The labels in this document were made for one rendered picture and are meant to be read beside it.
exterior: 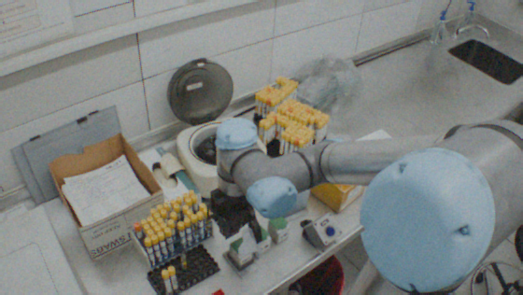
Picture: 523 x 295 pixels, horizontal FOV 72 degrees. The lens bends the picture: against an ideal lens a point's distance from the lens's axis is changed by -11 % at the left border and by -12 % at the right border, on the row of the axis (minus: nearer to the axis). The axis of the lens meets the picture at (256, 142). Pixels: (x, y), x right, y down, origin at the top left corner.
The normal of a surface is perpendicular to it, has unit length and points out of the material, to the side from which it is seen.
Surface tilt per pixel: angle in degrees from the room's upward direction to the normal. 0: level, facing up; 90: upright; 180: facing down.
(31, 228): 0
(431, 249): 80
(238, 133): 0
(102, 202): 1
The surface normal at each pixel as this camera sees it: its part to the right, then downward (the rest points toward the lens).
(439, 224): -0.84, 0.18
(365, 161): -0.89, -0.15
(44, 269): 0.05, -0.75
